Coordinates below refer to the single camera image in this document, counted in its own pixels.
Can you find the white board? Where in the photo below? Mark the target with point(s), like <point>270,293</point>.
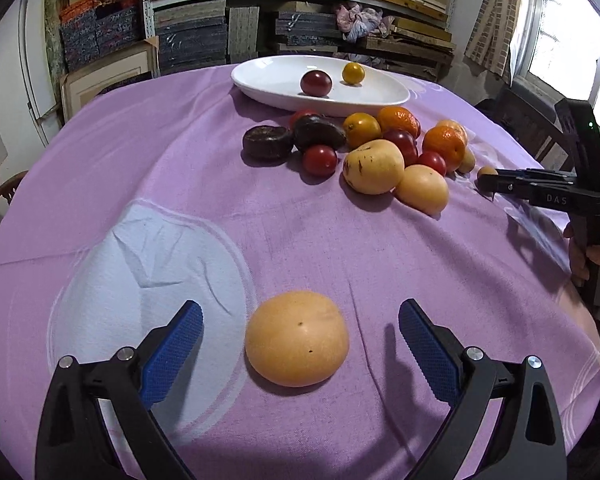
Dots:
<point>35,65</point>

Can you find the pale yellow round fruit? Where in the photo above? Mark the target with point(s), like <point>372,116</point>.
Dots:
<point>452,126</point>

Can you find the peach-coloured round fruit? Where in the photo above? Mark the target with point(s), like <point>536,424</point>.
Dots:
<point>297,338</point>
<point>422,189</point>

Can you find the white oval plate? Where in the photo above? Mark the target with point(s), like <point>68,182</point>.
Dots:
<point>270,77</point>

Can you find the red cherry tomato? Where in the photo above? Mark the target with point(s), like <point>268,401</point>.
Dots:
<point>320,160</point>
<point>432,162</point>
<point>302,115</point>

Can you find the purple printed tablecloth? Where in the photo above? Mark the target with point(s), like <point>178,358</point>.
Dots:
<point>280,240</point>

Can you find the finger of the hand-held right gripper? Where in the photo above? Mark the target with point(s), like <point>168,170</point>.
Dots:
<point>540,176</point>
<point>510,187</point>

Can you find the green marbled board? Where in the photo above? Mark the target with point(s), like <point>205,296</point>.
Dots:
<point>55,35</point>

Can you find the dark red plum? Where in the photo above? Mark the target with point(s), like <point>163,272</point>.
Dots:
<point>316,83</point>

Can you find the stack of dark grey boxes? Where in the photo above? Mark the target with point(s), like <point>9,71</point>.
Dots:
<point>307,32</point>

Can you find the yellow tomato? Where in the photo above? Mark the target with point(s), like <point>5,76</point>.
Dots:
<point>361,129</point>
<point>353,73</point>

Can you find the stack of yellow wooden boxes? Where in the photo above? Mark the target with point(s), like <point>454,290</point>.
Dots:
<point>415,5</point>

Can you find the brick pattern curtain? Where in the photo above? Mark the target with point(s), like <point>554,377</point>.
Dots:
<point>492,20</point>

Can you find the yellow speckled pear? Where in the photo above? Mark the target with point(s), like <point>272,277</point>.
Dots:
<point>373,166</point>

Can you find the dark wooden chair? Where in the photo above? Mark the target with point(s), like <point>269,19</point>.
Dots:
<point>520,115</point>

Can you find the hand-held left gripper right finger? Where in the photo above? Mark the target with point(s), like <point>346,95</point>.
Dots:
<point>427,355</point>

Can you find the bright window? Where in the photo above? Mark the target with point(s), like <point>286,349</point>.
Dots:
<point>565,35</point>

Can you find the dark purple fruit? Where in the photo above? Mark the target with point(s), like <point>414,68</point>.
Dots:
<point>320,131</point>
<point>267,142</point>

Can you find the tan picture frame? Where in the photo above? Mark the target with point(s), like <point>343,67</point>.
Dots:
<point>105,80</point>

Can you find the person's right hand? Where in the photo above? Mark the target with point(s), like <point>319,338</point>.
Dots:
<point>577,260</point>

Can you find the stack of blue orange boxes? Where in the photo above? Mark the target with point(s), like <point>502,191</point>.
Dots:
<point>100,30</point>

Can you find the metal shelving unit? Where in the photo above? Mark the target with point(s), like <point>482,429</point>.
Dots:
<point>148,35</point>

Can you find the pink white cloth bundle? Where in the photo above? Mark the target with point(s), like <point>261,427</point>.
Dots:
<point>362,22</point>

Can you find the small tan round fruit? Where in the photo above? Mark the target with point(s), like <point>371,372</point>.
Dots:
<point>486,172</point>
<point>466,160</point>

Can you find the orange mandarin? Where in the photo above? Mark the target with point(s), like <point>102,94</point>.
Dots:
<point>399,121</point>
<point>445,146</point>

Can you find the large dark red tomato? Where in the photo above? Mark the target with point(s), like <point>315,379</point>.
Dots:
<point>401,142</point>

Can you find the grey woven upright box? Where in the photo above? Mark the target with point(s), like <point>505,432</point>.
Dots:
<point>243,35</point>

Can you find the stack of dark blue boxes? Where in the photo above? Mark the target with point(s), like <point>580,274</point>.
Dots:
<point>192,40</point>

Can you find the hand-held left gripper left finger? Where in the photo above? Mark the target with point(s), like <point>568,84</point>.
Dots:
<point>175,355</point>

